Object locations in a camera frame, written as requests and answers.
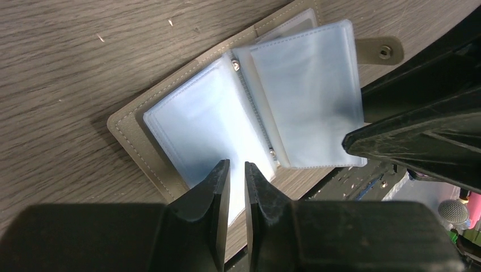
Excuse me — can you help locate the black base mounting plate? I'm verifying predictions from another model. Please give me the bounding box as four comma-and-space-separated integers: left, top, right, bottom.
225, 160, 406, 271

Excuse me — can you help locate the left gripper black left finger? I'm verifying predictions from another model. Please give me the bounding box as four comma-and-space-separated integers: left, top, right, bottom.
1, 160, 230, 271

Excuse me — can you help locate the blue grey card holder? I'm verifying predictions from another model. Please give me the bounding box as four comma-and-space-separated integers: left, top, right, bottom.
107, 1, 404, 224

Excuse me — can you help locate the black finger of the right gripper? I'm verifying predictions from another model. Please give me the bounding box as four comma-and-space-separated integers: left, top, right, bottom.
361, 8, 480, 123
342, 86, 480, 193

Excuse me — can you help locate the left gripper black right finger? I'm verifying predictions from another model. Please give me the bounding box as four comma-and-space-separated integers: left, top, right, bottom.
244, 162, 466, 271

